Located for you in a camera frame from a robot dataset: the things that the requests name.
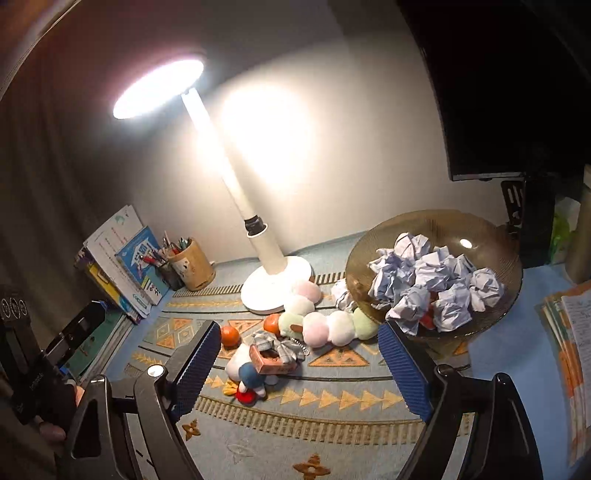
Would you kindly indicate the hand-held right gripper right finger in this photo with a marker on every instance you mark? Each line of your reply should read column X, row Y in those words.
column 406, row 369

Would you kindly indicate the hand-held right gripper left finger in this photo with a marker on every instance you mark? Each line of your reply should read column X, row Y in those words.
column 196, row 369

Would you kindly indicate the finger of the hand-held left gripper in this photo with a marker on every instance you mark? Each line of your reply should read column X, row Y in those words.
column 81, row 330

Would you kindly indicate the small orange fruit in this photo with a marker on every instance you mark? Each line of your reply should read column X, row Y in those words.
column 230, row 335
column 272, row 323

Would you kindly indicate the white and blue plush toy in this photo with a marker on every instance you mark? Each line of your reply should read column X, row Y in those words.
column 251, row 374

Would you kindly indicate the small pink cardboard box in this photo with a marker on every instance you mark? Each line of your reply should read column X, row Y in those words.
column 270, row 364

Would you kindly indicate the pastel segmented plush caterpillar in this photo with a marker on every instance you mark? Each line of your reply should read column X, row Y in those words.
column 318, row 327

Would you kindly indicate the pile of white papers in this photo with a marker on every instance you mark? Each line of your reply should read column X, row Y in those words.
column 443, row 272

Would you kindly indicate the amber ribbed glass bowl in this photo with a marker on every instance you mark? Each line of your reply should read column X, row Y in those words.
column 489, row 244

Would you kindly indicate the person's left hand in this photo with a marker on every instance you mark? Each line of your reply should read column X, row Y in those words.
column 53, row 433

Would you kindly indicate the yellow book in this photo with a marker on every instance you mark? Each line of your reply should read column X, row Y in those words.
column 106, row 281

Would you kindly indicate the dark mesh pen cup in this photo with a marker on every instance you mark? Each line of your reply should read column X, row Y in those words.
column 170, row 277

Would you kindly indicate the bunch of red pens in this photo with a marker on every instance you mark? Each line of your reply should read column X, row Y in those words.
column 152, row 259

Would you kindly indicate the wooden pen holder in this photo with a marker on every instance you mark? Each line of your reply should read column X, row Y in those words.
column 194, row 267

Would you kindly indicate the white booklet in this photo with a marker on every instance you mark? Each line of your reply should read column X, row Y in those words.
column 115, row 230

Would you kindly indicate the patterned woven table mat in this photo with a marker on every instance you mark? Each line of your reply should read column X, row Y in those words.
column 323, row 443

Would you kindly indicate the bunch of coloured pens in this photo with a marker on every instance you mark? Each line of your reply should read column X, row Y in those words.
column 175, row 245

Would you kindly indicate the white desk lamp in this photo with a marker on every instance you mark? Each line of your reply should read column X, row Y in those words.
column 270, row 258

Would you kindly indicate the stack of paper booklets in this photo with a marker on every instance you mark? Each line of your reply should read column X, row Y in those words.
column 572, row 346

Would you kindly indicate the green and white bag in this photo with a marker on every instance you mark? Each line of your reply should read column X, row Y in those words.
column 563, row 230

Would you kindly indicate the metal bottle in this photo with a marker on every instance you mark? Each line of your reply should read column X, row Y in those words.
column 581, row 240

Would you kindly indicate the black monitor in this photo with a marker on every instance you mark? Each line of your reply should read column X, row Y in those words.
column 498, row 92

